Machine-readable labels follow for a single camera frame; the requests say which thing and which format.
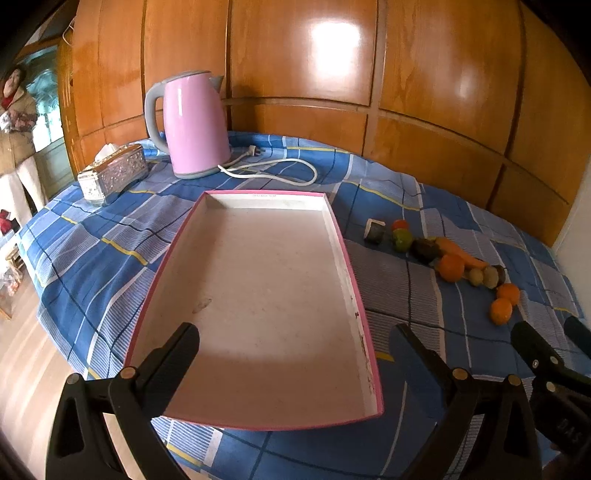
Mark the pink white shallow tray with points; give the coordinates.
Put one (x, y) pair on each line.
(285, 343)

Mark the pink electric kettle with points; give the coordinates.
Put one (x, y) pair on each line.
(184, 118)

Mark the green apple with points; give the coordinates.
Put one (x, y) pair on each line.
(403, 239)

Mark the small yellow-green fruit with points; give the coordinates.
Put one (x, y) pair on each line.
(476, 277)

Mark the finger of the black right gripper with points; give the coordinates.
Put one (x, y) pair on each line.
(579, 334)
(560, 399)

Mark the blue plaid tablecloth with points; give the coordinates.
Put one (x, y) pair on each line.
(92, 267)

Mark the small red tomato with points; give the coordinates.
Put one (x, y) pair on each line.
(400, 224)

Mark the dark brown mangosteen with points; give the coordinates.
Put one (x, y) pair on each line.
(424, 251)

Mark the small tangerine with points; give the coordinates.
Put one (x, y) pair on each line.
(500, 312)
(510, 292)

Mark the orange carrot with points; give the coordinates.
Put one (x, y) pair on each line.
(448, 246)

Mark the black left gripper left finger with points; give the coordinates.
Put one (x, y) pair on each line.
(80, 445)

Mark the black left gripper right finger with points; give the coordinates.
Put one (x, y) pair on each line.
(506, 445)

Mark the red object on floor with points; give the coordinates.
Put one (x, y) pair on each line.
(7, 224)

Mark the wooden wall cabinet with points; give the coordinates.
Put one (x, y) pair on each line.
(480, 98)

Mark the silver ornate tissue box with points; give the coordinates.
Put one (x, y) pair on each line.
(113, 170)

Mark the large orange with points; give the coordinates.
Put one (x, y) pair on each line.
(451, 268)

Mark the person in brown coat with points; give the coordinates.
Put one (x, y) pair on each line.
(19, 174)

